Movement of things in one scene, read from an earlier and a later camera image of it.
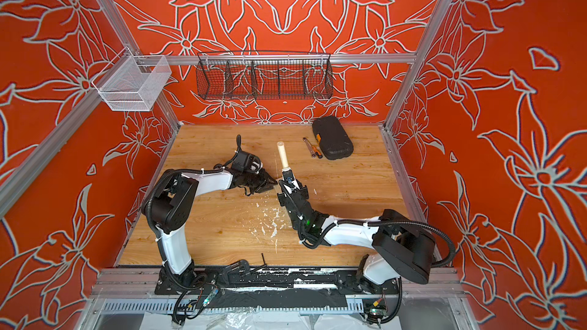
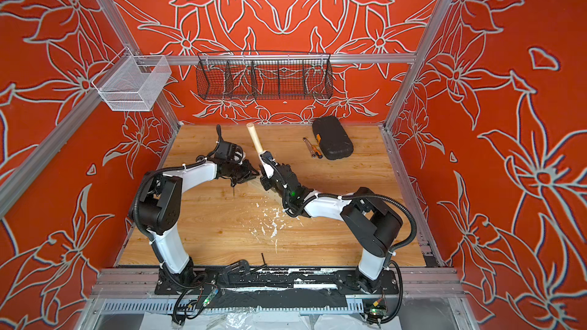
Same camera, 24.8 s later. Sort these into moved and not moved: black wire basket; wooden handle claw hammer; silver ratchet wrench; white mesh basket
Moved: wooden handle claw hammer
Not moved: black wire basket; silver ratchet wrench; white mesh basket
